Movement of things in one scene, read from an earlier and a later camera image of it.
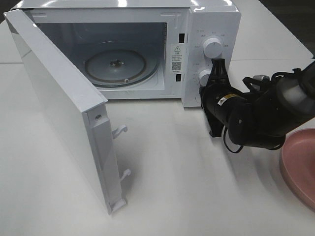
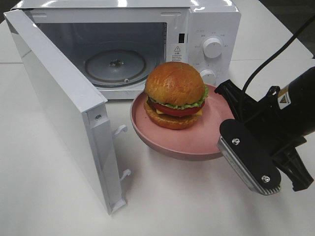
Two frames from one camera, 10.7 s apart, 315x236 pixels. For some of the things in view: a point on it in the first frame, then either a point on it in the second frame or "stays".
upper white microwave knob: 212,48 stays
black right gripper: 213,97 -> 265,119
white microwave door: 77,105 stays
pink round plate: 298,165 -> 199,141
